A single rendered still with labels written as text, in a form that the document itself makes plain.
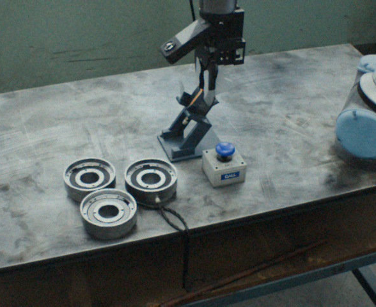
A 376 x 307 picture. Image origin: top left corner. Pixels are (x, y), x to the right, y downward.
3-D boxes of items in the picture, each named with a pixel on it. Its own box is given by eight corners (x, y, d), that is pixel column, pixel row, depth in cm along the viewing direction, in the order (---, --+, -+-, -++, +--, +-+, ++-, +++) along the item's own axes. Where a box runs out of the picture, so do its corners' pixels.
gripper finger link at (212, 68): (218, 92, 126) (219, 52, 122) (211, 93, 126) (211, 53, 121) (209, 83, 130) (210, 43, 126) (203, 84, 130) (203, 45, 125)
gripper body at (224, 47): (244, 68, 127) (249, 13, 119) (204, 73, 124) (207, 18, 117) (229, 50, 132) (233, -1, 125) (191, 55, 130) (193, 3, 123)
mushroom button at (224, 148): (218, 173, 127) (219, 153, 124) (211, 161, 130) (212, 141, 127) (236, 169, 128) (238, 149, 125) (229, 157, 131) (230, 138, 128)
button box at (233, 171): (213, 188, 127) (215, 169, 124) (201, 167, 133) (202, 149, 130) (250, 181, 129) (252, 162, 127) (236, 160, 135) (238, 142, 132)
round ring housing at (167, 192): (120, 177, 129) (119, 161, 127) (169, 169, 132) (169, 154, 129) (130, 210, 121) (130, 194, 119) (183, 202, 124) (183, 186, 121)
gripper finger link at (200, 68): (224, 94, 136) (228, 59, 129) (198, 99, 134) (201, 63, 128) (219, 86, 138) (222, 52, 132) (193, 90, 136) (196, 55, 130)
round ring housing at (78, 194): (54, 191, 125) (52, 176, 122) (89, 166, 132) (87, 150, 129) (92, 213, 120) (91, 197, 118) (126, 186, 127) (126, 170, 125)
